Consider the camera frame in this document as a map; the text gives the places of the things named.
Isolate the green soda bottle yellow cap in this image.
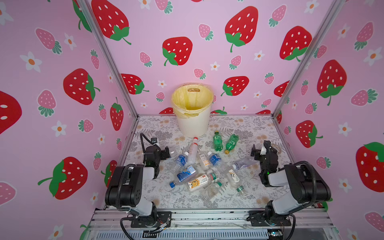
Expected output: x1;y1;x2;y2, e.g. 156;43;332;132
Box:
213;131;223;152

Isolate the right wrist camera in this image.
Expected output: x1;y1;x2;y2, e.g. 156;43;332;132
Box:
260;140;271;156

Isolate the yellow bin liner bag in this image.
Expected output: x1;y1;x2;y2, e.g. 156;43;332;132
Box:
171;83;214;119

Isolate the clear bottle blue Chinese label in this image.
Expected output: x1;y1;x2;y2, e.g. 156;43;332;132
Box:
208;152;225;169

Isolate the clear bottle orange white label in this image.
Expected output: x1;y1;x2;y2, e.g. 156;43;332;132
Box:
199;153;211;171

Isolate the right aluminium corner post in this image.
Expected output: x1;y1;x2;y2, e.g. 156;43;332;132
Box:
272;0;345;121

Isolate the clear crushed bottle purple label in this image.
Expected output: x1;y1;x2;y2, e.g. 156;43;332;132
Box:
232;159;257;170

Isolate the blue cap bottle blue label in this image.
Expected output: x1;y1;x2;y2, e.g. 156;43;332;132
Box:
169;165;198;189

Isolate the sunflower label bottle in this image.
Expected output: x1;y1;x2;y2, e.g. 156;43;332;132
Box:
187;174;213;192

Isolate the cream plastic waste bin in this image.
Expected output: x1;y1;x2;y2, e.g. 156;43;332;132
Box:
171;84;215;138

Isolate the aluminium corner post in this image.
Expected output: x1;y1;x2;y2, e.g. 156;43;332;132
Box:
79;0;139;120
272;0;345;121

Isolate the clear bottle green cap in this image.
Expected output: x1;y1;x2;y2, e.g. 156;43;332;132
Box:
202;181;222;201

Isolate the left aluminium corner post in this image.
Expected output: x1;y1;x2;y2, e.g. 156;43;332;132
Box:
79;0;139;120

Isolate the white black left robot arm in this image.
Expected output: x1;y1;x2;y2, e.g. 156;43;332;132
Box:
105;144;176;217

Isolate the aluminium frame rail front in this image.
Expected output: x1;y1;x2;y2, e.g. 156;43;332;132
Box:
84;208;341;240

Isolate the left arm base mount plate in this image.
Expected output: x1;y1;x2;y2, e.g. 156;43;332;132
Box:
131;211;172;228

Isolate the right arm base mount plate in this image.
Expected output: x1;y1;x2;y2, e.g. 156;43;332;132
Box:
246;211;292;227

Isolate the white bottle red cap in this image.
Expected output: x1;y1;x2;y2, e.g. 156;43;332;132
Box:
188;137;199;164

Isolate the small bottle red green label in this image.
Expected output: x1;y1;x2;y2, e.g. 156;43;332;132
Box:
206;169;221;182

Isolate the green cap bottle white label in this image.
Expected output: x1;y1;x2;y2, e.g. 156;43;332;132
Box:
225;168;245;194

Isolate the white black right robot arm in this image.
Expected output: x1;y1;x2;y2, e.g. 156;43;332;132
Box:
247;141;331;226

